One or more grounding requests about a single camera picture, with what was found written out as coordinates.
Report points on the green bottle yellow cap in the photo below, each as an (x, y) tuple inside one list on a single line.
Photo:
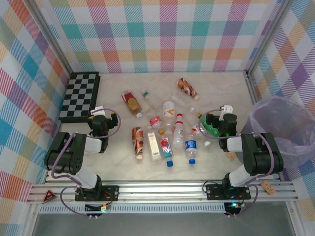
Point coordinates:
[(209, 130)]

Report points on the red white label clear bottle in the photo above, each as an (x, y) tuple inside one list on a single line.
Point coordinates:
[(198, 130)]

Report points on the clear bottle white cap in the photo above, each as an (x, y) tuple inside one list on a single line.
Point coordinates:
[(191, 115)]

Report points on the red gold label bottle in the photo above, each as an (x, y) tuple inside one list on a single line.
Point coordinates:
[(131, 102)]

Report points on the brown swirl label bottle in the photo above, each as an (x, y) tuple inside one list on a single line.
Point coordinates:
[(137, 141), (187, 88)]

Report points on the blue label water bottle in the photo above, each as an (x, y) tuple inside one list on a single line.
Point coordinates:
[(191, 145)]

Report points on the clear bottle red cap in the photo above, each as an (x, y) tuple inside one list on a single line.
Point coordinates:
[(179, 132)]

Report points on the clear crushed bottle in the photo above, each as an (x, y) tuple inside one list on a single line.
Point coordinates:
[(179, 99)]

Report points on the clear bottle green cap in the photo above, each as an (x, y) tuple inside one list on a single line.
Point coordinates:
[(147, 98)]

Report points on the white bottle orange V label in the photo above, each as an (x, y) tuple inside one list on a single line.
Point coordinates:
[(169, 113)]

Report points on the pink label bottle yellow cap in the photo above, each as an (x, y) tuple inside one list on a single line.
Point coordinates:
[(155, 121)]

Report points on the tall white label bottle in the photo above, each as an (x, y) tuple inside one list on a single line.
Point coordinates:
[(153, 145)]

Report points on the flower label bottle blue cap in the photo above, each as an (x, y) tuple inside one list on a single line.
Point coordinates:
[(165, 148)]

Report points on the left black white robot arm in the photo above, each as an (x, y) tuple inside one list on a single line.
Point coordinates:
[(81, 177)]

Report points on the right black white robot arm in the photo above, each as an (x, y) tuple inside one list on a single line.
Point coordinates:
[(236, 179)]

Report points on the grey trash bin with liner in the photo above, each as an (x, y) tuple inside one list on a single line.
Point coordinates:
[(295, 152)]

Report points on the black grey chessboard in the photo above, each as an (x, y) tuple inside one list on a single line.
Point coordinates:
[(78, 96)]

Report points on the right small controller board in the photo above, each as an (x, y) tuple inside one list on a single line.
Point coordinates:
[(233, 205)]

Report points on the small controller board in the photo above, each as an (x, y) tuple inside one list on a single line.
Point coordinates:
[(103, 209), (233, 205)]

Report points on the left small controller board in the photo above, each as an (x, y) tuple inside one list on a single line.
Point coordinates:
[(103, 209)]

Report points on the red triangle sign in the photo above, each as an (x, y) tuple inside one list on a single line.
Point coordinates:
[(49, 196)]

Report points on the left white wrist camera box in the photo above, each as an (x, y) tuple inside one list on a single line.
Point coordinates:
[(98, 111)]

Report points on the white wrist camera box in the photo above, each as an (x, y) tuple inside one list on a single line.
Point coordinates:
[(98, 111), (227, 108)]

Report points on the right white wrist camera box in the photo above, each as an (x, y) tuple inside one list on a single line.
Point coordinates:
[(227, 108)]

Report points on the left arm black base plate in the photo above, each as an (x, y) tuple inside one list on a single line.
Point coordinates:
[(112, 191)]

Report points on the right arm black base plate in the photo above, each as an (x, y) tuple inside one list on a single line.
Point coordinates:
[(214, 191)]

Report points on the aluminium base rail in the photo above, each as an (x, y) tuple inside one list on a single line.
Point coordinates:
[(160, 191)]

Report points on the aluminium frame post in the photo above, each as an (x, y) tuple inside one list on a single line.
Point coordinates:
[(51, 34), (269, 34)]

